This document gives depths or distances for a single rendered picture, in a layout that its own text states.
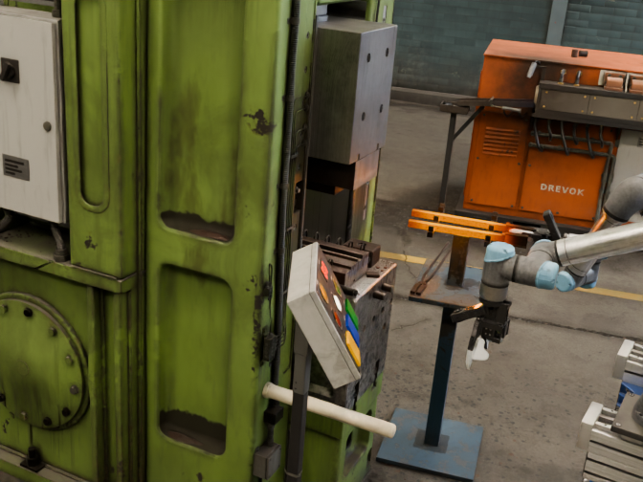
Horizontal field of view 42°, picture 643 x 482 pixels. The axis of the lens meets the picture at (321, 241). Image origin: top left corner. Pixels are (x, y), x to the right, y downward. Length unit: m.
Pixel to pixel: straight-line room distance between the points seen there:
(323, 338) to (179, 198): 0.77
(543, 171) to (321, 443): 3.62
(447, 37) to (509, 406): 6.71
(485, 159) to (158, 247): 3.87
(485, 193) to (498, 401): 2.50
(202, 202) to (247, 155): 0.27
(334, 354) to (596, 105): 4.08
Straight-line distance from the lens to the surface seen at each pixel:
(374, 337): 3.02
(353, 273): 2.83
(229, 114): 2.51
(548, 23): 10.10
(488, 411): 4.01
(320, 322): 2.13
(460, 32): 10.17
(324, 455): 3.08
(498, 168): 6.23
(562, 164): 6.21
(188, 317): 2.81
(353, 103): 2.54
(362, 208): 3.17
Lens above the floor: 2.08
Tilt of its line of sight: 21 degrees down
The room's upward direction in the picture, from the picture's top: 5 degrees clockwise
